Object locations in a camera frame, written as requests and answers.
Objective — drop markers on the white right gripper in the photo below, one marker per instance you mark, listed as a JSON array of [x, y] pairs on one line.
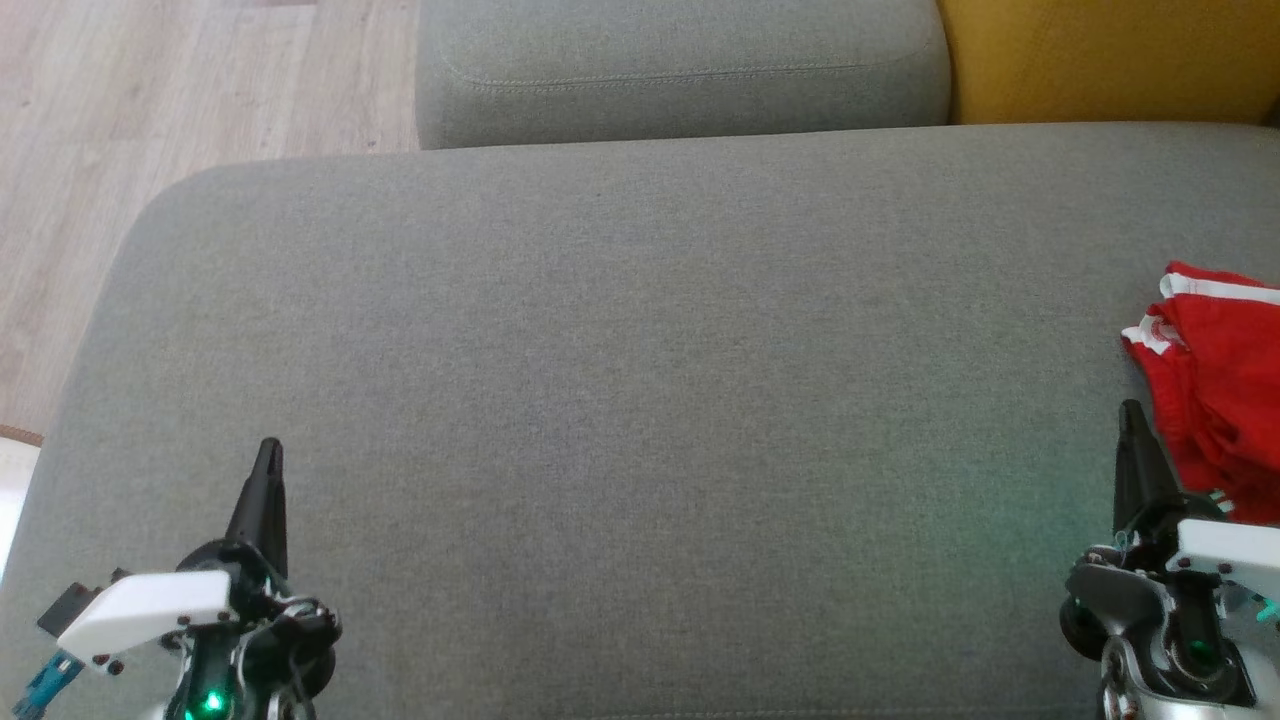
[[1230, 550]]

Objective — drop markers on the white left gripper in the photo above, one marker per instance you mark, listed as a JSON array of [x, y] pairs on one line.
[[150, 610]]

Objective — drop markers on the red shorts with white stripe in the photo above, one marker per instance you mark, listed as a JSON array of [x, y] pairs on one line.
[[1220, 400]]

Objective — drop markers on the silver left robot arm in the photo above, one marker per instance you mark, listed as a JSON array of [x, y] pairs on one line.
[[230, 708]]

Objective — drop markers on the white floor rug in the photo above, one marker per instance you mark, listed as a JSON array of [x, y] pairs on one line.
[[15, 500]]

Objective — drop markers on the grey fabric sofa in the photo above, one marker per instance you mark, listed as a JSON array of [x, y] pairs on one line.
[[640, 400]]

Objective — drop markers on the wide yellow sofa back cushion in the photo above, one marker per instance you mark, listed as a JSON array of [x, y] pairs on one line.
[[1100, 60]]

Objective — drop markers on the long grey sofa seat cushion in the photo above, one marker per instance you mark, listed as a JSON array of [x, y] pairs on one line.
[[680, 50]]

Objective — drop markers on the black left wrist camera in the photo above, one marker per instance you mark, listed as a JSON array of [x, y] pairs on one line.
[[70, 605]]

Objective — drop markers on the blue left camera connector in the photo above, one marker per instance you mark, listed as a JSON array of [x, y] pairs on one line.
[[45, 685]]

